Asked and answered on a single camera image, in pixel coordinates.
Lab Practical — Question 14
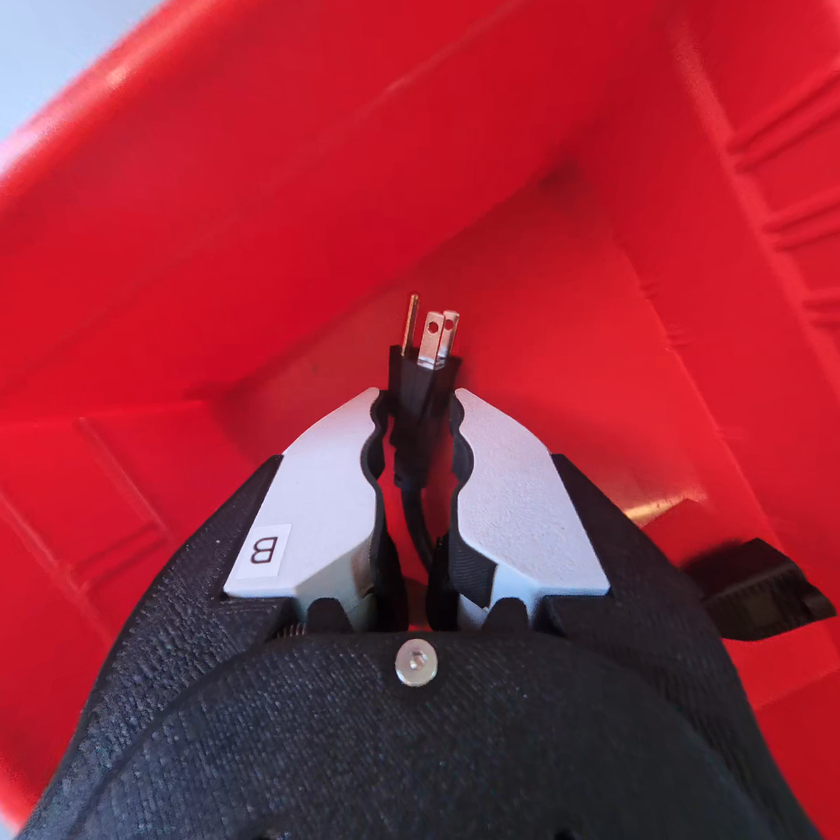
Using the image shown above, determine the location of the black power plug cord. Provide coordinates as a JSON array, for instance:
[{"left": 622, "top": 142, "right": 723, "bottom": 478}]
[{"left": 387, "top": 292, "right": 838, "bottom": 641}]

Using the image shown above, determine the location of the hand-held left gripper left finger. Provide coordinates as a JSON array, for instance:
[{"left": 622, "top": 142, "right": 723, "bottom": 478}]
[{"left": 223, "top": 387, "right": 388, "bottom": 630}]

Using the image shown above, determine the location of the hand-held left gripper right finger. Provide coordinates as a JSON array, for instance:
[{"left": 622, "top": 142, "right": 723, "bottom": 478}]
[{"left": 448, "top": 387, "right": 613, "bottom": 630}]

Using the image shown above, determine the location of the red plastic bin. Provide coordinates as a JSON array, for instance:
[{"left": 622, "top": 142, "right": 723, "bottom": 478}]
[{"left": 0, "top": 0, "right": 840, "bottom": 840}]

